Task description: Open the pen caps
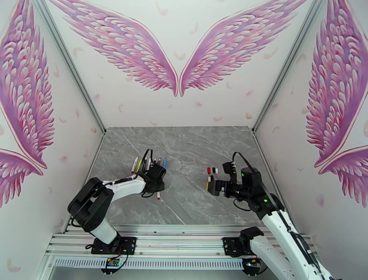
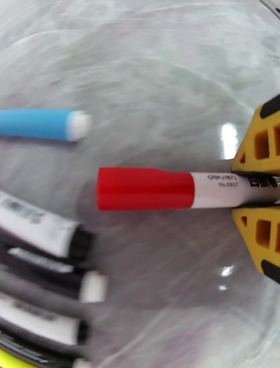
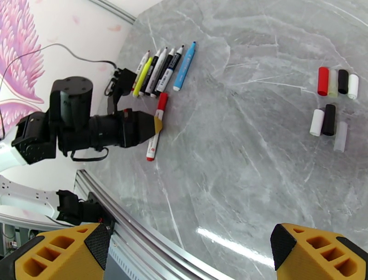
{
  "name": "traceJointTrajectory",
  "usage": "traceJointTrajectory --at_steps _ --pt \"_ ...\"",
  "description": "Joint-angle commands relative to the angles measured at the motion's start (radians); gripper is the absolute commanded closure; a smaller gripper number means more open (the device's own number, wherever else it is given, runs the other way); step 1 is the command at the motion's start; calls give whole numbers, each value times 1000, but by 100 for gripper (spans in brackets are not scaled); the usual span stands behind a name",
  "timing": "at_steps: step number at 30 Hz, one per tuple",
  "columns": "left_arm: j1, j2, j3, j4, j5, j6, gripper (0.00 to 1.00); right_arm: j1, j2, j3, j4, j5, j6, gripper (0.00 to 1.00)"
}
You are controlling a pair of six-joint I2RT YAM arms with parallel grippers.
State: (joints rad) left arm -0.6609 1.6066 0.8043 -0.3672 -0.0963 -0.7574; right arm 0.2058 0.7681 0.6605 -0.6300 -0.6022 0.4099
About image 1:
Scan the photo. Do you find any right gripper black cable loop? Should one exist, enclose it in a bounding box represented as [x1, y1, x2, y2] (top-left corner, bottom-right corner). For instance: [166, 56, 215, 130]
[233, 198, 253, 212]

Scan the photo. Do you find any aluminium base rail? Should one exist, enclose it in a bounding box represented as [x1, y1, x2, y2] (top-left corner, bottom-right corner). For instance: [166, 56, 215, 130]
[46, 225, 314, 258]

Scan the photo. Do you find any white perforated cable tray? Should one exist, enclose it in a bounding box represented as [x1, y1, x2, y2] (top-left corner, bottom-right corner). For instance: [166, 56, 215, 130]
[53, 257, 247, 270]

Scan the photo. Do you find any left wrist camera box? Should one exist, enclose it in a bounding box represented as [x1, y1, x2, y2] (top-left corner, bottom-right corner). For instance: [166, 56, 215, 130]
[149, 165, 167, 179]

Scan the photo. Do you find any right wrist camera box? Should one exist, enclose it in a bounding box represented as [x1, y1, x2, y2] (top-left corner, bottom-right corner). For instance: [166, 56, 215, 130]
[222, 162, 238, 176]

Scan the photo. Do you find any black mounting plate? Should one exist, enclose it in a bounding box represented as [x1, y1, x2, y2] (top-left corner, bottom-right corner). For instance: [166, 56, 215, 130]
[91, 236, 137, 255]
[223, 236, 270, 257]

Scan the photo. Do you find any right black camera cable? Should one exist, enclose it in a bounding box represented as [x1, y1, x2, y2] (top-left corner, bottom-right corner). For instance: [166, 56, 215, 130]
[232, 152, 322, 280]

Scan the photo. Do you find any left aluminium frame post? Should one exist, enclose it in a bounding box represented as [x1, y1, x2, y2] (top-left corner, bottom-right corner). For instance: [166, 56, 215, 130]
[32, 0, 107, 136]

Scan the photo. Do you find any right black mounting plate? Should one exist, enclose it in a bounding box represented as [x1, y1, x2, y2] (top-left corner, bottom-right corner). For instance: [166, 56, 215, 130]
[223, 236, 270, 257]

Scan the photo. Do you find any right small circuit board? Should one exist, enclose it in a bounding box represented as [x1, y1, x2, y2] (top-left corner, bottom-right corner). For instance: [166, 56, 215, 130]
[242, 258, 264, 274]

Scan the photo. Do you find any left small circuit board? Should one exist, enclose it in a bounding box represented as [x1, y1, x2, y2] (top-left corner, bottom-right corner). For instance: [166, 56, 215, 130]
[100, 257, 121, 274]

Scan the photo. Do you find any aluminium frame post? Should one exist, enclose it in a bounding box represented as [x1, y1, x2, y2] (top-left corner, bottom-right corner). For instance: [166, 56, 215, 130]
[32, 0, 107, 136]
[251, 0, 327, 136]

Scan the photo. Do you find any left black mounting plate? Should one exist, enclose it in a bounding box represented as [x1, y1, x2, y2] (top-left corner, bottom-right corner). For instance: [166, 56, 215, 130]
[91, 236, 137, 255]

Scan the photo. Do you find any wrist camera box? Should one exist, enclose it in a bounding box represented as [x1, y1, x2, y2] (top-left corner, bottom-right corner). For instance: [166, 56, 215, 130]
[222, 162, 238, 176]
[149, 165, 167, 179]

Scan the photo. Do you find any right aluminium frame post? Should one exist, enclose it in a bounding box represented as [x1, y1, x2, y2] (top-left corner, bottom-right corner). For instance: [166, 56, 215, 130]
[251, 0, 327, 136]

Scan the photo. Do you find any small circuit board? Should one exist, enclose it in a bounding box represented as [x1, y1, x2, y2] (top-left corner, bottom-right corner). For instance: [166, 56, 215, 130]
[242, 258, 264, 274]
[100, 257, 121, 274]

